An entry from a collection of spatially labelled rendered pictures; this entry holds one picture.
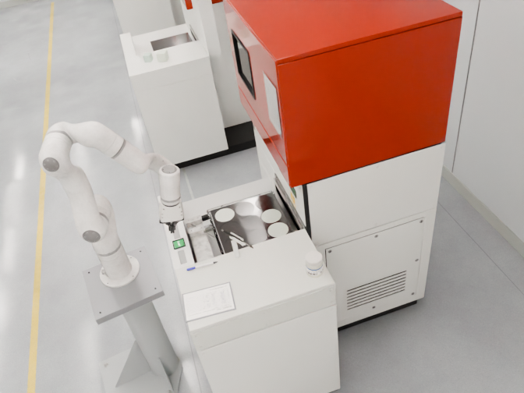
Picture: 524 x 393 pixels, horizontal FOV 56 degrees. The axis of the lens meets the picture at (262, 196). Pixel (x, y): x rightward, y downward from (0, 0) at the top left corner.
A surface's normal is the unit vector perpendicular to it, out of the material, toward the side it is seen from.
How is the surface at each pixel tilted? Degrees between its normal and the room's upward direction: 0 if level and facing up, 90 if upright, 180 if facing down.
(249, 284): 0
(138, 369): 90
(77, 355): 0
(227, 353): 90
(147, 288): 2
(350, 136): 90
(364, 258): 90
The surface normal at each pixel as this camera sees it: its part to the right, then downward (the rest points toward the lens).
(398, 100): 0.30, 0.60
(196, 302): -0.12, -0.75
